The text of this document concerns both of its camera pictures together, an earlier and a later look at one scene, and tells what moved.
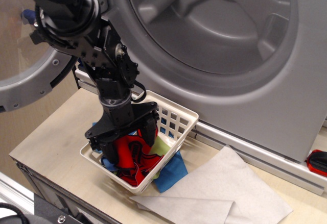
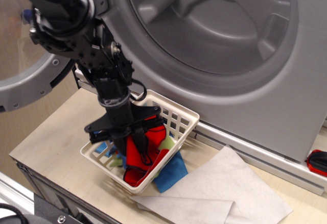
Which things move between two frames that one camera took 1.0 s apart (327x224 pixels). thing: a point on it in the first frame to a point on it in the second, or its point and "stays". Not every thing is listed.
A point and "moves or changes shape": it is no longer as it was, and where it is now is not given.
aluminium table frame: (45, 188) stays
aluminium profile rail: (285, 169) stays
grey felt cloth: (217, 191) stays
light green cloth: (159, 147) to (166, 144)
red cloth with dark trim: (133, 157) moves or changes shape
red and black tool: (317, 161) stays
